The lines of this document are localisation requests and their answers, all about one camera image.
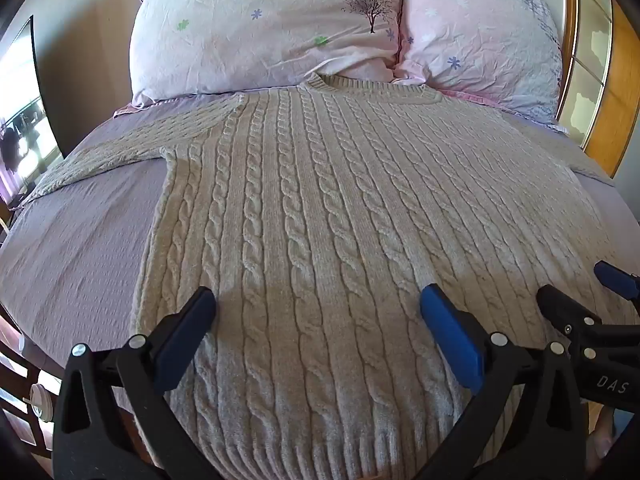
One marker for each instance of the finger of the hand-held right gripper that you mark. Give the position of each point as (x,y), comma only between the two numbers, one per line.
(567,312)
(617,280)

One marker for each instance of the pink floral pillow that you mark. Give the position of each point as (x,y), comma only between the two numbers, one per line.
(480,40)

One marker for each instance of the pink floral pillow tree print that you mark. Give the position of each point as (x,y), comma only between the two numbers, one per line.
(260,30)

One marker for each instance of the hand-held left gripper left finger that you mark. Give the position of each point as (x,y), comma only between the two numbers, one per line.
(182,332)

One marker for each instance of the purple bed sheet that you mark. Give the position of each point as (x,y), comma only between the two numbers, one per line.
(75,260)

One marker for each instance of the wooden headboard with glass panels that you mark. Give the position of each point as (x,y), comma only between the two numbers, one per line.
(595,60)

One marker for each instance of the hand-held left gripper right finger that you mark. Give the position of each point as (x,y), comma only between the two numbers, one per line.
(450,332)

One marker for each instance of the flat screen television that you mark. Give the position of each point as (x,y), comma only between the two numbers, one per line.
(22,125)

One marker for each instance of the person's right forearm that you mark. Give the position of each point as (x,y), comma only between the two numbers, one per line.
(606,432)

